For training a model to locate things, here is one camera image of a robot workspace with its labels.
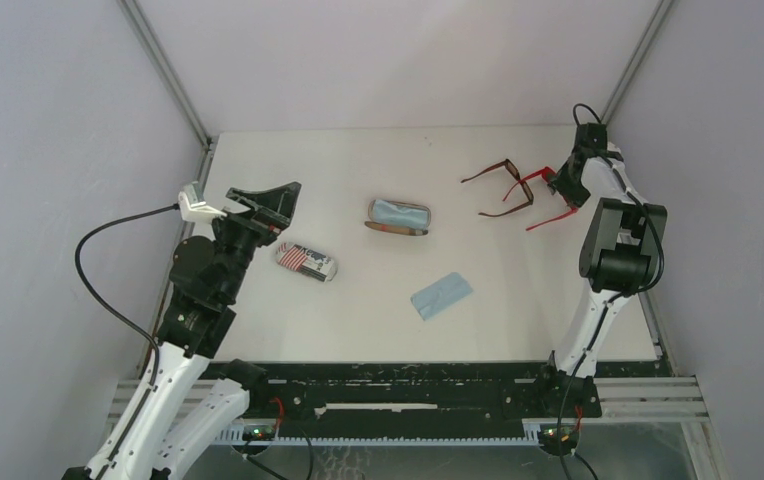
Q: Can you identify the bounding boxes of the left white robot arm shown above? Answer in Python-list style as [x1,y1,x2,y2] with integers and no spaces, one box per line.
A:
[63,182,302,479]

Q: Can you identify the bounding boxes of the flag print glasses case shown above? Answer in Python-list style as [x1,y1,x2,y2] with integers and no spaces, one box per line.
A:
[274,242,338,283]

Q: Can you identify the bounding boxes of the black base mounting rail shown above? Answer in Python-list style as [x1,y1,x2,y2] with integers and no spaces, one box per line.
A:
[140,357,675,444]

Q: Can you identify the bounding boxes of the light blue cleaning cloth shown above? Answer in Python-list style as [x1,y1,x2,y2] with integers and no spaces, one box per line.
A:
[369,199,431,229]

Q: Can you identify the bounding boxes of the red sunglasses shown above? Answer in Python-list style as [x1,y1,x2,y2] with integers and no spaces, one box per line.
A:
[522,167,580,233]

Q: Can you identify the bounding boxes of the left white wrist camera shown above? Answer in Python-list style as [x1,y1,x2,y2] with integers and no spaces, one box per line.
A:
[177,181,227,224]

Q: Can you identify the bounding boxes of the brown striped glasses case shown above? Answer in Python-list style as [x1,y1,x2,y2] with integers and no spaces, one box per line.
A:
[364,199,431,237]

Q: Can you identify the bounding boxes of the right aluminium frame post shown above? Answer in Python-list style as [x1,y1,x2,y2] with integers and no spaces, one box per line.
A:
[602,0,680,365]

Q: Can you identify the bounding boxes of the left aluminium frame post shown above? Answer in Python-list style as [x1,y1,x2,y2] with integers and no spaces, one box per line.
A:
[116,0,219,379]

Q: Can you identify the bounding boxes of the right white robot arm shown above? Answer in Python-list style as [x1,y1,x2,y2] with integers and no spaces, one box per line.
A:
[541,123,668,398]

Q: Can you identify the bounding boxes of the brown tortoise sunglasses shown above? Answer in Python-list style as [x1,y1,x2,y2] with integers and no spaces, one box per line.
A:
[459,158,535,219]

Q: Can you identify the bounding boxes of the aluminium frame post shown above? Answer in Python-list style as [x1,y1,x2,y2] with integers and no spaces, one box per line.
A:
[602,0,680,365]
[116,0,219,379]

